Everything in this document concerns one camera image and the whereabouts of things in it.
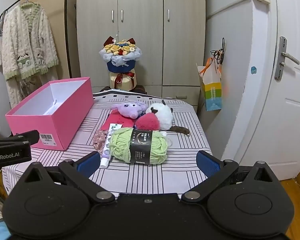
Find purple plush toy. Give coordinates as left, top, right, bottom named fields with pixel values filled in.
left=112, top=100, right=148, bottom=119

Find black cables on hook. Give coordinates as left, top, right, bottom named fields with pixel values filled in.
left=210, top=37, right=227, bottom=65

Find green yarn ball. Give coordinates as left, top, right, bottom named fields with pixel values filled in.
left=107, top=127, right=168, bottom=165

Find beige wardrobe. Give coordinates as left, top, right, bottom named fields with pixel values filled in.
left=76, top=0, right=207, bottom=105

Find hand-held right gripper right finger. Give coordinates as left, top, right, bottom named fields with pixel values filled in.
left=181, top=150, right=278, bottom=203

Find red envelope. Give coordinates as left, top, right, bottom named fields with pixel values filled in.
left=100, top=110, right=137, bottom=130

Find white plush toy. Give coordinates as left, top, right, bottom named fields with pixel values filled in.
left=145, top=100, right=174, bottom=131

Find black clothes rack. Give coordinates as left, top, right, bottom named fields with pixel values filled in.
left=0, top=0, right=72, bottom=79

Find striped bed sheet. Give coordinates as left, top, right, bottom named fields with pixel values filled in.
left=2, top=90, right=213, bottom=195

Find white door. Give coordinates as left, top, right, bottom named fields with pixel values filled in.
left=224, top=0, right=300, bottom=180

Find pink cardboard box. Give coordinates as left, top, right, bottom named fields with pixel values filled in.
left=5, top=77, right=95, bottom=151

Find red fluffy yarn ball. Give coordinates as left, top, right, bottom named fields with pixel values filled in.
left=135, top=112, right=161, bottom=131

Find flower bouquet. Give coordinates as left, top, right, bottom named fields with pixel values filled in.
left=99, top=37, right=142, bottom=92

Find metal door handle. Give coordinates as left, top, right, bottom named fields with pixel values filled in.
left=274, top=36, right=300, bottom=81

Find colourful paper bag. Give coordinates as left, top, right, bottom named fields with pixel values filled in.
left=196, top=57, right=224, bottom=112

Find white small packet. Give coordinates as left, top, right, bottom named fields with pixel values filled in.
left=99, top=123, right=123, bottom=168

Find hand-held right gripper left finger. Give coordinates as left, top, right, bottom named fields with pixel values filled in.
left=21, top=151, right=115, bottom=204

